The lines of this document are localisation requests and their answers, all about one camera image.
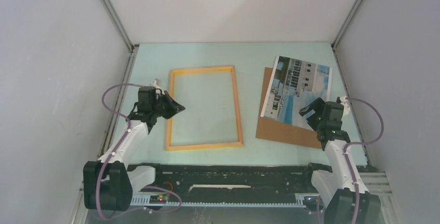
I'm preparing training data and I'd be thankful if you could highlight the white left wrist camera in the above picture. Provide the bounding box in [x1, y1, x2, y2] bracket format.
[150, 78, 161, 89]

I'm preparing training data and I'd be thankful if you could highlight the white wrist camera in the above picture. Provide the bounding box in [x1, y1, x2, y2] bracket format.
[150, 78, 161, 89]
[336, 96, 350, 116]

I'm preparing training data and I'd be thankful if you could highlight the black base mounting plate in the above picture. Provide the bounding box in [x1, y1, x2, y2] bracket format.
[131, 163, 336, 205]

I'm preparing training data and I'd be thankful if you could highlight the aluminium front rail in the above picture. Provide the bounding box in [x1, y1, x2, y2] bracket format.
[79, 171, 393, 198]

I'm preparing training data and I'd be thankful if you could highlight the left aluminium corner post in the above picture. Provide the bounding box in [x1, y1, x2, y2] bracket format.
[100, 0, 134, 52]

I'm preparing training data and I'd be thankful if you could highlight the orange wooden picture frame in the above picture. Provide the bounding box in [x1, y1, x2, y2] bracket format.
[165, 65, 243, 151]

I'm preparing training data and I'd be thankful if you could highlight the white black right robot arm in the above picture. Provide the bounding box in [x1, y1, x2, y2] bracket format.
[299, 96, 381, 223]

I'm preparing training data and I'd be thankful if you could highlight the printed building photo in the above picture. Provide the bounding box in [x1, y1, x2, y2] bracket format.
[260, 56, 333, 130]

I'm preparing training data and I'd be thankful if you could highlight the brown cardboard backing board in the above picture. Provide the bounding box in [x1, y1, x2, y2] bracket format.
[255, 67, 324, 149]

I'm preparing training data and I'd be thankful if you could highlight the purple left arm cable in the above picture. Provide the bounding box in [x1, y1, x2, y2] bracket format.
[95, 83, 183, 220]

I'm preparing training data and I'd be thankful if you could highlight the grey slotted cable duct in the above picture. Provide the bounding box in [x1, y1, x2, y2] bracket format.
[129, 194, 306, 208]

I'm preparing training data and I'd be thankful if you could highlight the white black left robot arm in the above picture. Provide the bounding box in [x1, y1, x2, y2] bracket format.
[83, 82, 185, 214]

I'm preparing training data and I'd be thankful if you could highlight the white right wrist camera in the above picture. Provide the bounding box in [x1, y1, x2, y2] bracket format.
[336, 96, 350, 116]

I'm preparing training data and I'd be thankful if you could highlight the right aluminium corner post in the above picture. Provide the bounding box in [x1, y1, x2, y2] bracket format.
[332, 0, 364, 51]

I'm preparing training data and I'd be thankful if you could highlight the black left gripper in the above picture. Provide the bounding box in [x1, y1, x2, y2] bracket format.
[152, 91, 184, 120]

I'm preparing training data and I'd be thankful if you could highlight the aluminium corner post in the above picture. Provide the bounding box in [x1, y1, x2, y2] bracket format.
[100, 0, 134, 52]
[332, 0, 364, 51]

